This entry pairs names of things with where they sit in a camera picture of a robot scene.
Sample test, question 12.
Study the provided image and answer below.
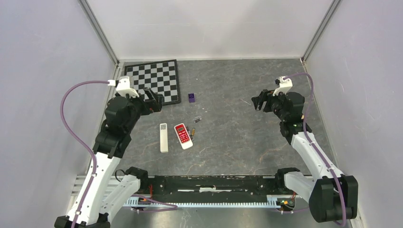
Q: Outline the long white remote control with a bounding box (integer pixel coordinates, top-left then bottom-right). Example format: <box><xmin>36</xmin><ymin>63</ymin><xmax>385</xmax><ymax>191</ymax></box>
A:
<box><xmin>160</xmin><ymin>123</ymin><xmax>169</xmax><ymax>153</ymax></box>

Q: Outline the purple cube block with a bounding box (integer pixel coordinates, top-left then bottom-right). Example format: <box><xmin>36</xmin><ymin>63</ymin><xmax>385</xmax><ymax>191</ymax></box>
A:
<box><xmin>188</xmin><ymin>93</ymin><xmax>195</xmax><ymax>103</ymax></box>

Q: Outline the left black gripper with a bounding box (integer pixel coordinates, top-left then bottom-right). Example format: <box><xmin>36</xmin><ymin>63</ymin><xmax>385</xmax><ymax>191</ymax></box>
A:
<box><xmin>123</xmin><ymin>86</ymin><xmax>163</xmax><ymax>132</ymax></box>

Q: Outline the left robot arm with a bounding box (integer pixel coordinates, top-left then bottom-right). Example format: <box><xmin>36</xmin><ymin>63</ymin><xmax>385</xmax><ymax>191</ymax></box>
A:
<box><xmin>54</xmin><ymin>88</ymin><xmax>164</xmax><ymax>228</ymax></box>

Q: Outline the black white chessboard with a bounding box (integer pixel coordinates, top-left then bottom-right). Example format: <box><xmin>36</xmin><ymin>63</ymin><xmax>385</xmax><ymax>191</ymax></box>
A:
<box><xmin>124</xmin><ymin>59</ymin><xmax>181</xmax><ymax>105</ymax></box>

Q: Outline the red white remote control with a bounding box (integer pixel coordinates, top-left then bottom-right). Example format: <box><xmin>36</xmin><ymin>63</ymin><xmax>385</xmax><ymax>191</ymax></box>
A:
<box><xmin>174</xmin><ymin>123</ymin><xmax>193</xmax><ymax>150</ymax></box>

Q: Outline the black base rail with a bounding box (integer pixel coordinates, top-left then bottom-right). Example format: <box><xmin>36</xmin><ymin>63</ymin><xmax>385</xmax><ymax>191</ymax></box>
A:
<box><xmin>135</xmin><ymin>175</ymin><xmax>297</xmax><ymax>203</ymax></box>

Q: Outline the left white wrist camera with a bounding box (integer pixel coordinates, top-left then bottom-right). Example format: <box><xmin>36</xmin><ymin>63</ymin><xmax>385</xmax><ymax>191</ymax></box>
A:
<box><xmin>108</xmin><ymin>76</ymin><xmax>140</xmax><ymax>98</ymax></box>

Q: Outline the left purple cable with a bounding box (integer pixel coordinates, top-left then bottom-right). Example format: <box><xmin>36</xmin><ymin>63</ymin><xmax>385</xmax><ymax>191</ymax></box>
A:
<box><xmin>59</xmin><ymin>80</ymin><xmax>110</xmax><ymax>228</ymax></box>

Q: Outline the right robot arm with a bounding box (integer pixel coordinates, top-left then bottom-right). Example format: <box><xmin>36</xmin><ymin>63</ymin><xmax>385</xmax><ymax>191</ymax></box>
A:
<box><xmin>251</xmin><ymin>89</ymin><xmax>358</xmax><ymax>223</ymax></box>

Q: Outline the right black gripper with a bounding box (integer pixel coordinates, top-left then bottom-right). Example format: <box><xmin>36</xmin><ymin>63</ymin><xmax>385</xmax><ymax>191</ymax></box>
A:
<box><xmin>251</xmin><ymin>87</ymin><xmax>288</xmax><ymax>121</ymax></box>

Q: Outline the white toothed cable duct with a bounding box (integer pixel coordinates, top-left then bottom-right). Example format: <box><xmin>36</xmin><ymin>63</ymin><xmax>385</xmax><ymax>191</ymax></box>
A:
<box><xmin>123</xmin><ymin>197</ymin><xmax>280</xmax><ymax>209</ymax></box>

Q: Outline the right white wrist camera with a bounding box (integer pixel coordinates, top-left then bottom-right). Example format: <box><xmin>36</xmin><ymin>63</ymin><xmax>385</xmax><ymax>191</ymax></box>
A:
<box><xmin>273</xmin><ymin>76</ymin><xmax>293</xmax><ymax>96</ymax></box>

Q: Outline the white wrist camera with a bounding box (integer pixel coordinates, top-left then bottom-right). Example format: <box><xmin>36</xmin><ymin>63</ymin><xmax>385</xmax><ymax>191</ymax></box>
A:
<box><xmin>108</xmin><ymin>76</ymin><xmax>140</xmax><ymax>98</ymax></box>
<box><xmin>273</xmin><ymin>76</ymin><xmax>293</xmax><ymax>96</ymax></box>

